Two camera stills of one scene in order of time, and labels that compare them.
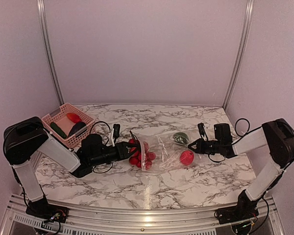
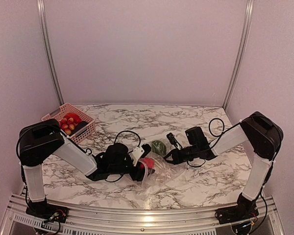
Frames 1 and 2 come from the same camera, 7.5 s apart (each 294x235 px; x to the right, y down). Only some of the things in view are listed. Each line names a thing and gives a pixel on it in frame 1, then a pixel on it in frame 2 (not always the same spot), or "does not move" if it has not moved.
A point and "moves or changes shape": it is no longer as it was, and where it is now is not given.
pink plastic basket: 68,125 does not move
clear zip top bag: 165,152 -> 165,171
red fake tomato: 186,157 moves or changes shape
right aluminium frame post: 240,53 does not move
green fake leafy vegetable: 181,137 -> 159,146
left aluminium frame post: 41,6 does not move
